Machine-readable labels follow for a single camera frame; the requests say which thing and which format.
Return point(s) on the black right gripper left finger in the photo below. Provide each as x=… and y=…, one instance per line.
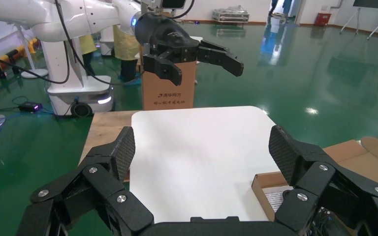
x=91, y=195

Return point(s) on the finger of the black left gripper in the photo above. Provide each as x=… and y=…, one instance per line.
x=164, y=70
x=221, y=58

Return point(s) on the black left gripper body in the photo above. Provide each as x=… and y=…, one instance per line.
x=166, y=35

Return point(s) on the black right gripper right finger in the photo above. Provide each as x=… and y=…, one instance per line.
x=326, y=192

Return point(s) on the cardboard storage box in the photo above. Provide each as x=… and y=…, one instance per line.
x=365, y=159

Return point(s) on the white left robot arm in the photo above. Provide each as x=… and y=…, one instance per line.
x=45, y=16

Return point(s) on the tall printed cardboard box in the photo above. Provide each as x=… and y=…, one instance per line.
x=169, y=94

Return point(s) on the person in yellow apron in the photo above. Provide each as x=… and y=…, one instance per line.
x=125, y=45

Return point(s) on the silver flight case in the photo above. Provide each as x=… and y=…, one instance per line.
x=229, y=14

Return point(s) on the white printed paper leaflet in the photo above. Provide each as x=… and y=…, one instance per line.
x=273, y=198

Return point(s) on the person in yellow coat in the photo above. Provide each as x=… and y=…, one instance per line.
x=87, y=44

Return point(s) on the person in blue clothes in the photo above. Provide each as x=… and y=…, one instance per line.
x=286, y=6

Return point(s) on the white robot torso and base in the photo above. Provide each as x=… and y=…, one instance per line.
x=62, y=65

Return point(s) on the black power adapter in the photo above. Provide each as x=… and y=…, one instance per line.
x=29, y=106

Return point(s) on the red bin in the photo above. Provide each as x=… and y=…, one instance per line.
x=322, y=19

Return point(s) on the white stand with round base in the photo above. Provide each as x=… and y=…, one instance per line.
x=34, y=73

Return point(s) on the yellow black floor barrier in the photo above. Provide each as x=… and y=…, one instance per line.
x=22, y=49

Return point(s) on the black screen on tripod stand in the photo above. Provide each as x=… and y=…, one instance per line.
x=375, y=3

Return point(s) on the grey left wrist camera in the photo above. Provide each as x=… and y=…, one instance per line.
x=172, y=3

